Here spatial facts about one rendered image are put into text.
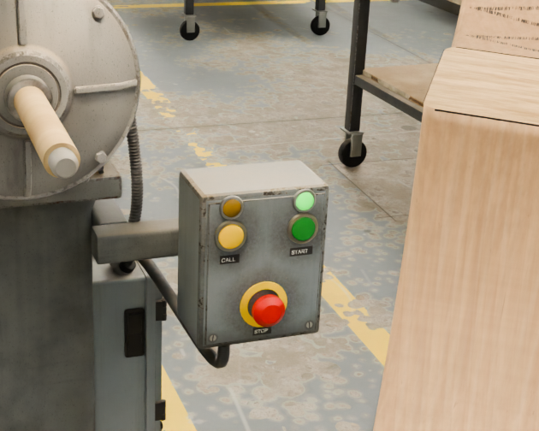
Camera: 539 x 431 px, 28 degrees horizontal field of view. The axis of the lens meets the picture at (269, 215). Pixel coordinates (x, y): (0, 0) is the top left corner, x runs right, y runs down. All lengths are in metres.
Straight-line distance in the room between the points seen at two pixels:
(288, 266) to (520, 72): 1.00
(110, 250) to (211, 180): 0.16
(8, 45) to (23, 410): 0.56
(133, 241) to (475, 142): 1.08
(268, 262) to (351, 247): 2.60
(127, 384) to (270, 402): 1.42
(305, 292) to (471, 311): 1.03
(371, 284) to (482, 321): 3.32
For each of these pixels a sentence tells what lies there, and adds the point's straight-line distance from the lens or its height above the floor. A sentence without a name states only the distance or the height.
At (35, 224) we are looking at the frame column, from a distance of 1.37.
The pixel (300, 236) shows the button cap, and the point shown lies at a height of 1.06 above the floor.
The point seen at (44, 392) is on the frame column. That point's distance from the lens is 1.48.
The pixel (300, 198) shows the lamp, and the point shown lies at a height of 1.11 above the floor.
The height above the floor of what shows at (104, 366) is 0.80.
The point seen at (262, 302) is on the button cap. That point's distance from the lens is 1.27.
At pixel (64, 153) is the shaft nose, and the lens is 0.93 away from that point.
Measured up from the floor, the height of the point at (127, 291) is 0.91.
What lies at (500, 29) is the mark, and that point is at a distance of 0.36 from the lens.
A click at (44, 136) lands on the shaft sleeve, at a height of 1.26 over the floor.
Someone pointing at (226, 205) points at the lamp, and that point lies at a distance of 1.22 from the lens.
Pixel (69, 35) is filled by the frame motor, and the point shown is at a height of 1.31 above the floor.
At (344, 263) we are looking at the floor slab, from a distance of 3.74.
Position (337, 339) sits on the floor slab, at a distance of 3.25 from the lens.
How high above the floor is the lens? 1.57
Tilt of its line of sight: 22 degrees down
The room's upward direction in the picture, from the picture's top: 3 degrees clockwise
